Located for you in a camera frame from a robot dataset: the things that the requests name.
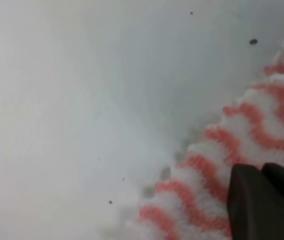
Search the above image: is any pink white wavy striped towel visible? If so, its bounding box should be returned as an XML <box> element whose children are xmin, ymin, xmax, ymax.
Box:
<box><xmin>129</xmin><ymin>42</ymin><xmax>284</xmax><ymax>240</ymax></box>

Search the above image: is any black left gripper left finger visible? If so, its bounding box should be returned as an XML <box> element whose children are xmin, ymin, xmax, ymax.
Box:
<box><xmin>227</xmin><ymin>164</ymin><xmax>284</xmax><ymax>240</ymax></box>

